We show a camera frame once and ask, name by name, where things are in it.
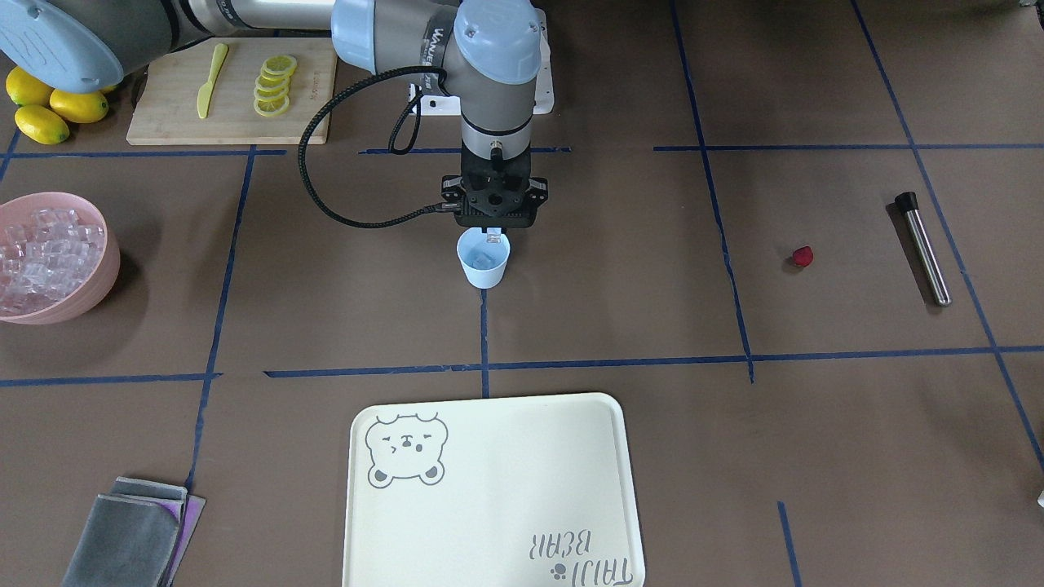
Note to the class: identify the purple cloth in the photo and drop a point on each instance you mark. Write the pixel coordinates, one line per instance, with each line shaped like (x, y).
(189, 514)

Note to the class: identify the pink bowl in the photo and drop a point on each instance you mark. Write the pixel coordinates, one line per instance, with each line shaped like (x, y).
(98, 284)

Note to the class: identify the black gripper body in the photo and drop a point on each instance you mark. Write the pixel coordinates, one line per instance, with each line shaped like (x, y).
(451, 191)

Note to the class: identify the whole lemon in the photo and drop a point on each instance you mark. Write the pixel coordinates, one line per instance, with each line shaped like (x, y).
(41, 124)
(25, 89)
(79, 108)

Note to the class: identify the wooden cutting board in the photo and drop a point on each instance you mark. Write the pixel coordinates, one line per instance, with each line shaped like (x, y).
(166, 113)

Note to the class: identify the light blue plastic cup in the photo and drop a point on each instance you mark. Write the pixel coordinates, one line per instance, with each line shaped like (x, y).
(472, 240)

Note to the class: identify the grey cloth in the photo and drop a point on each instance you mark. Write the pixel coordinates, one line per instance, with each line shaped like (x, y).
(131, 536)

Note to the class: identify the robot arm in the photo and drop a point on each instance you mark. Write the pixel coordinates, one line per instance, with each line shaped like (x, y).
(485, 53)

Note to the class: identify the clear ice cube pile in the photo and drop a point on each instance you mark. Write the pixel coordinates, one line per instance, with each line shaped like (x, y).
(46, 260)

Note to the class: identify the cream bear tray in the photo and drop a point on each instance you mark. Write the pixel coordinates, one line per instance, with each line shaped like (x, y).
(517, 491)

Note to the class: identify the yellow plastic knife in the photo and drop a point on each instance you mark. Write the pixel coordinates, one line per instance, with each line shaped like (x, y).
(205, 91)

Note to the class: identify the lemon slices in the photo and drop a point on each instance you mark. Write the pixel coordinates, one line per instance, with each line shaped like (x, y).
(271, 91)

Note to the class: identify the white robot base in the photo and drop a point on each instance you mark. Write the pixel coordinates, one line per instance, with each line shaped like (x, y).
(544, 98)

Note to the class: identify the red strawberry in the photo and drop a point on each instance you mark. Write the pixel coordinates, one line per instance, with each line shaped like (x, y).
(803, 257)

